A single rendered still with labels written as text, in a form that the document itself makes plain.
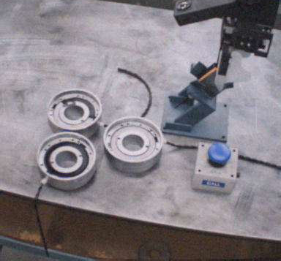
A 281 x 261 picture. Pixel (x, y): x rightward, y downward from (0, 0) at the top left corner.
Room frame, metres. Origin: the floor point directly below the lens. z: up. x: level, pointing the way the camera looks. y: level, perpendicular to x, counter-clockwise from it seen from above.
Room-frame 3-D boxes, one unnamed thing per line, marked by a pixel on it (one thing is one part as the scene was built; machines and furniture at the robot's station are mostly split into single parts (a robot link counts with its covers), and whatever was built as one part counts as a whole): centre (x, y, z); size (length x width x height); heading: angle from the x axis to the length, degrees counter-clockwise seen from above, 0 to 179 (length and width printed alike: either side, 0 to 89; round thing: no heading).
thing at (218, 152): (0.54, -0.09, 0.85); 0.04 x 0.04 x 0.05
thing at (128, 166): (0.57, 0.06, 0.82); 0.10 x 0.10 x 0.04
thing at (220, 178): (0.54, -0.09, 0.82); 0.08 x 0.07 x 0.05; 88
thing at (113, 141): (0.57, 0.06, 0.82); 0.08 x 0.08 x 0.02
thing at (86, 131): (0.62, 0.18, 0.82); 0.10 x 0.10 x 0.04
